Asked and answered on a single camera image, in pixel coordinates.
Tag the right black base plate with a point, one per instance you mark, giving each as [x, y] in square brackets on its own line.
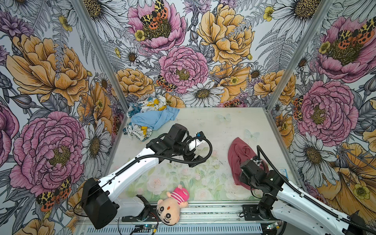
[252, 212]

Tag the pink plush doll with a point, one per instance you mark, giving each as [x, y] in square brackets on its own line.
[168, 210]

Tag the white floral patterned cloth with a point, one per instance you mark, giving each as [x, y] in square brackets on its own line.
[142, 132]

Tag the aluminium frame rail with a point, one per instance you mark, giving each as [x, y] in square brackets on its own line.
[211, 213]

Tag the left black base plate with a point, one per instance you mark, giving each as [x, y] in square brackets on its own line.
[148, 214]

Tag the white vented cable duct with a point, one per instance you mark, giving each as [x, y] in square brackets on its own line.
[182, 229]

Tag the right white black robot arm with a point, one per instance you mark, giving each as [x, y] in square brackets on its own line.
[282, 200]

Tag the light blue cloth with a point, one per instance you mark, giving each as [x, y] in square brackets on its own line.
[155, 119]

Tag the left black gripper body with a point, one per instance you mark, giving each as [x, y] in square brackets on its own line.
[189, 154]

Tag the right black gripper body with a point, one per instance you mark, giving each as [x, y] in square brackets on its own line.
[245, 180]

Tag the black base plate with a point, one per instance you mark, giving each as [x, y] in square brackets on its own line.
[252, 212]
[148, 214]

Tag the maroon cloth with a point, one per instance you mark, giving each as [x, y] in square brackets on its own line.
[238, 153]

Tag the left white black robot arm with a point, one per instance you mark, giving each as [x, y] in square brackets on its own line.
[100, 198]

